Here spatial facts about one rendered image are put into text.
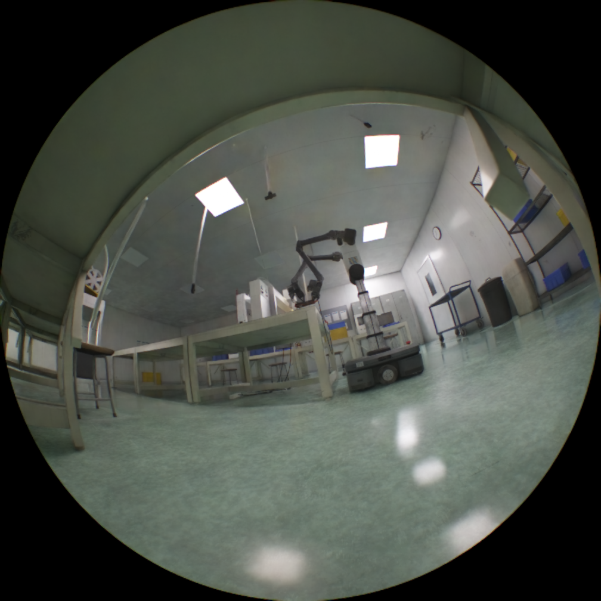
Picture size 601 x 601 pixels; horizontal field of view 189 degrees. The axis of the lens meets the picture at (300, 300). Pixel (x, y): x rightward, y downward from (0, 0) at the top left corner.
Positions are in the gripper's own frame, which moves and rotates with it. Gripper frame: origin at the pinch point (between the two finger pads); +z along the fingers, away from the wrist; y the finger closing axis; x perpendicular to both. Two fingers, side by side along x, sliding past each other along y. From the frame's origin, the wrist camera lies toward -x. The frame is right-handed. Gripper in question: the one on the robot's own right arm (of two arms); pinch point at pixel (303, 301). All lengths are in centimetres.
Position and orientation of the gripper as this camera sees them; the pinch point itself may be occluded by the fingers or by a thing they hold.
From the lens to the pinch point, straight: 177.1
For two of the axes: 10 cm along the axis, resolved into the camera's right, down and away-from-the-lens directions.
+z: 4.1, 8.3, -3.9
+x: 8.7, -4.8, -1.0
